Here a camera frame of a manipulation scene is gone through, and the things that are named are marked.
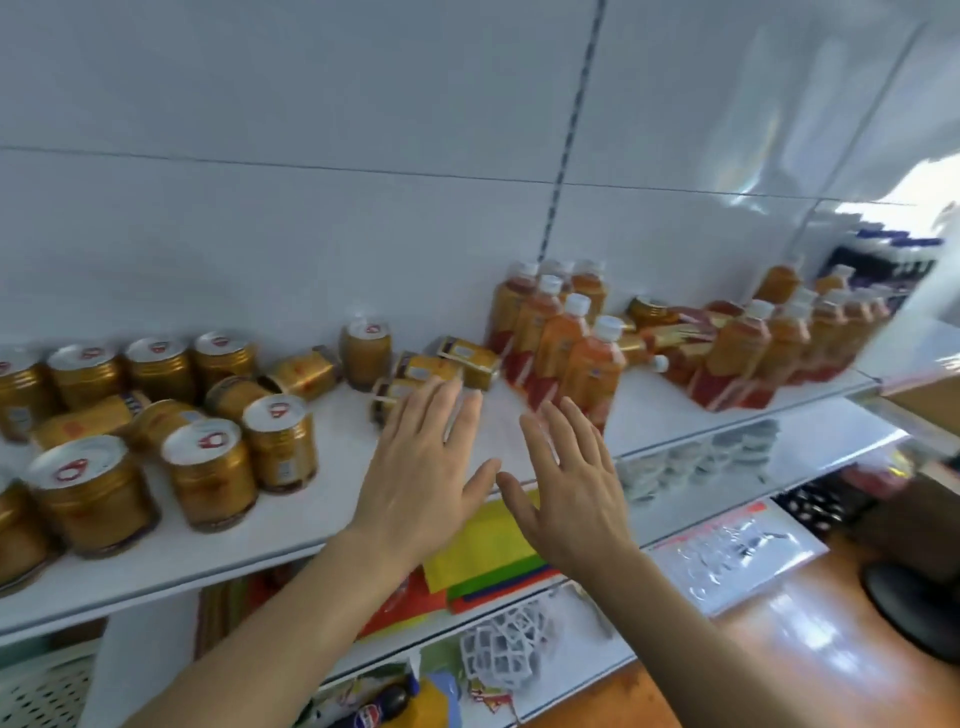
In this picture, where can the person's right thumb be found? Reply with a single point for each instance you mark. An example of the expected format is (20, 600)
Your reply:
(516, 506)

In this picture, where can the orange red packet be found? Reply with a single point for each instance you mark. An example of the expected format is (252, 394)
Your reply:
(401, 604)

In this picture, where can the white plastic grid holder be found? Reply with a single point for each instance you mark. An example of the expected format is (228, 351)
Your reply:
(510, 645)

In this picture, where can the person's left thumb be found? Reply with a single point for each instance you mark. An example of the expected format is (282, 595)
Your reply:
(480, 484)

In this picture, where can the yellow packet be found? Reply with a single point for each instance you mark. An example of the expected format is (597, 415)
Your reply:
(435, 705)

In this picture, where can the brown cardboard box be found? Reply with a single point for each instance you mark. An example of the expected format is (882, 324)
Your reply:
(926, 405)

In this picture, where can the person's left hand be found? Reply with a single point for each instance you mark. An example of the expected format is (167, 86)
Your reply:
(416, 480)

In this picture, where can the clear plastic packets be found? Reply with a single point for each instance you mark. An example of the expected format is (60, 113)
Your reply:
(735, 551)

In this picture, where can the row of small black bottles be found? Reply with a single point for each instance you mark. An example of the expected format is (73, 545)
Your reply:
(814, 506)

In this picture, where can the white perforated basket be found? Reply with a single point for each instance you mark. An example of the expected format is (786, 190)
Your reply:
(45, 690)

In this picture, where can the group of golden drink cans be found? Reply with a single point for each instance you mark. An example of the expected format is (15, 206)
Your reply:
(660, 315)
(210, 465)

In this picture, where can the row of orange juice bottles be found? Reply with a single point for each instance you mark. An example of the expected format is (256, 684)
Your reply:
(559, 345)
(780, 337)

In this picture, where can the person's left forearm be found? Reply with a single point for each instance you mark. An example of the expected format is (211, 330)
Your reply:
(277, 637)

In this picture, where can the dark bottle with blue label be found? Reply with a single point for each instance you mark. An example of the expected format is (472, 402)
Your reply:
(382, 709)

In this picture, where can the stack of coloured paper sheets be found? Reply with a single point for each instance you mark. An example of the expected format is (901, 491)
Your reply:
(487, 544)

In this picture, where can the person's right forearm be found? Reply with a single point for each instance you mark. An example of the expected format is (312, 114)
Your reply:
(675, 645)

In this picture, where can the white metal shelf unit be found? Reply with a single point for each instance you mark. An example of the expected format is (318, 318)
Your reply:
(300, 525)

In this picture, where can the row of dark blue-capped bottles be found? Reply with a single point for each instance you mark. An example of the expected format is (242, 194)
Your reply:
(889, 255)

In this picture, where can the person's right hand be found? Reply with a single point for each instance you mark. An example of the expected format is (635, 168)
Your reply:
(581, 510)

